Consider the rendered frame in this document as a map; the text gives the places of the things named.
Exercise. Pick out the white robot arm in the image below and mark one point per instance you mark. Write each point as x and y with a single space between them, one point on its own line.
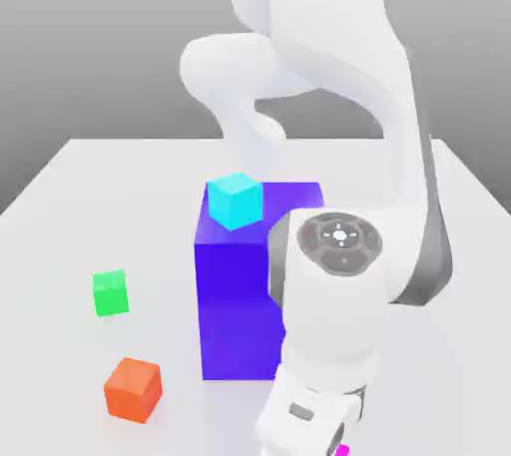
339 112

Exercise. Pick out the small cyan cube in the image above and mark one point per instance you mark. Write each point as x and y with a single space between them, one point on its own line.
234 200

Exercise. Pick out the small green cube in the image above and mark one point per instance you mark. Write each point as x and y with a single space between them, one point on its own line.
110 294

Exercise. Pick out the small orange cube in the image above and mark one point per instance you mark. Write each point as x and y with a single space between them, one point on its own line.
133 392

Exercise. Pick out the small magenta cube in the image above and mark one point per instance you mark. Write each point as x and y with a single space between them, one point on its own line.
343 451

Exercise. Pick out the large blue box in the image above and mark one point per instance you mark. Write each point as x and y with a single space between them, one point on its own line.
233 288

